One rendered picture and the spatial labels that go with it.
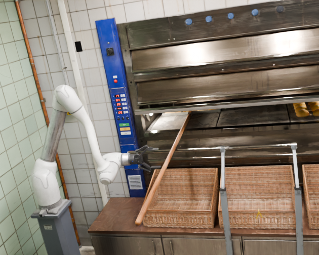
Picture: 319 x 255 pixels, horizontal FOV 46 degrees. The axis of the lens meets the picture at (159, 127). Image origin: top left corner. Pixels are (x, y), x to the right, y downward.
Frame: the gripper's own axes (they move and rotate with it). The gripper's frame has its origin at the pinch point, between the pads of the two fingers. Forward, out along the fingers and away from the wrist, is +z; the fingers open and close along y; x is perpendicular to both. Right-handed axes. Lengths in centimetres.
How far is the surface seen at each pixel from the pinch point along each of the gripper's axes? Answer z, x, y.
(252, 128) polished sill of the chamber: 64, -54, 2
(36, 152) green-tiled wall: -116, -31, 3
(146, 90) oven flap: -18, -56, -36
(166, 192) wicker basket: -11, -47, 53
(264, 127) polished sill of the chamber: 74, -53, 1
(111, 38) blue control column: -39, -53, -81
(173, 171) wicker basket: -3, -51, 36
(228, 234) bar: 44, 6, 58
